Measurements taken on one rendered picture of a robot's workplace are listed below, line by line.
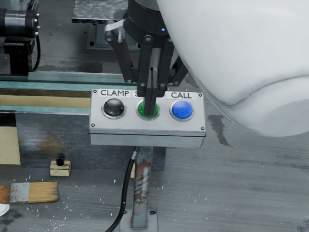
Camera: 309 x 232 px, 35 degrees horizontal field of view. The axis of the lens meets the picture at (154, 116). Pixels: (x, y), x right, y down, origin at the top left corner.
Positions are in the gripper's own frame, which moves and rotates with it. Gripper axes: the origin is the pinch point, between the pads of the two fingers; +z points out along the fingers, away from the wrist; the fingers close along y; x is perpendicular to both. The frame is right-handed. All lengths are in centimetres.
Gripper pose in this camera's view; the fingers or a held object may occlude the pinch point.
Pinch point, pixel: (150, 93)
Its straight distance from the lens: 69.2
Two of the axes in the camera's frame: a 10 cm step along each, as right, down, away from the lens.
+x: 0.1, 8.5, -5.2
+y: -10.0, -0.3, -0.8
